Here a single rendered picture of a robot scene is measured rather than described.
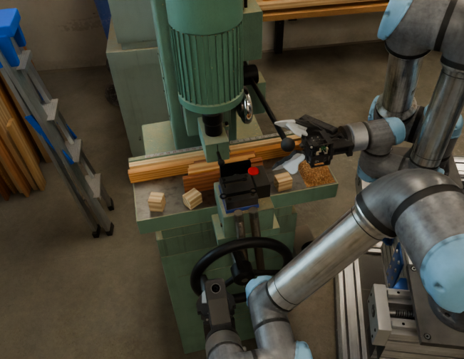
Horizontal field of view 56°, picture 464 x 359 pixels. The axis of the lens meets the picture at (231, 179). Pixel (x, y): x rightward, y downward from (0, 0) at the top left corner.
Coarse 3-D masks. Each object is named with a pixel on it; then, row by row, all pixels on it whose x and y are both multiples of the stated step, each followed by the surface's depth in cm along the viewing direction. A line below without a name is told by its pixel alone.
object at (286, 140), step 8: (248, 72) 129; (256, 72) 130; (248, 80) 130; (256, 80) 131; (256, 88) 124; (264, 104) 117; (272, 120) 111; (280, 128) 108; (280, 136) 106; (288, 144) 102
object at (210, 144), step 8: (200, 120) 131; (200, 128) 128; (224, 128) 128; (200, 136) 132; (208, 136) 126; (224, 136) 125; (208, 144) 123; (216, 144) 123; (224, 144) 124; (208, 152) 125; (224, 152) 126; (208, 160) 127; (216, 160) 128
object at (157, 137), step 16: (144, 128) 167; (160, 128) 167; (240, 128) 165; (256, 128) 165; (144, 144) 161; (160, 144) 160; (288, 224) 138; (160, 240) 129; (176, 240) 131; (192, 240) 133; (208, 240) 134
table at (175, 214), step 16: (272, 160) 137; (176, 176) 134; (272, 176) 132; (144, 192) 129; (176, 192) 129; (208, 192) 128; (272, 192) 127; (288, 192) 127; (304, 192) 129; (320, 192) 130; (144, 208) 125; (176, 208) 124; (208, 208) 124; (144, 224) 123; (160, 224) 124; (176, 224) 126; (224, 240) 120
